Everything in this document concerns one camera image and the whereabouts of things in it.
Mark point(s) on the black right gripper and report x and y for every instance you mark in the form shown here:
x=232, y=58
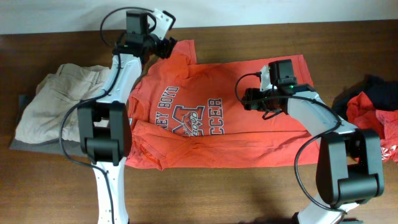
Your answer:
x=251, y=100

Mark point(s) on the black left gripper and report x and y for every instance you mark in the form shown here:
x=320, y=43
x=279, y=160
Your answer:
x=164, y=47

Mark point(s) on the orange soccer t-shirt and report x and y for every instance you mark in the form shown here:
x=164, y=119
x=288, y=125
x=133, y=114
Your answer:
x=186, y=114

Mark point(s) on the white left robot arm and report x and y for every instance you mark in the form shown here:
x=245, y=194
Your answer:
x=104, y=128

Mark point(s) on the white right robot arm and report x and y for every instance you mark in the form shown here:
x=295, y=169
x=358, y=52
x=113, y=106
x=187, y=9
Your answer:
x=349, y=168

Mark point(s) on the red patterned garment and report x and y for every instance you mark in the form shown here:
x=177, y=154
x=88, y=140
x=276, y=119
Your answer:
x=362, y=113

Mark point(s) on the grey folded garment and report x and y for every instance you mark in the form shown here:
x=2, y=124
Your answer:
x=50, y=147

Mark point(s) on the beige folded shorts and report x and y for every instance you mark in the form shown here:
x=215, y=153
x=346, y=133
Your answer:
x=55, y=95

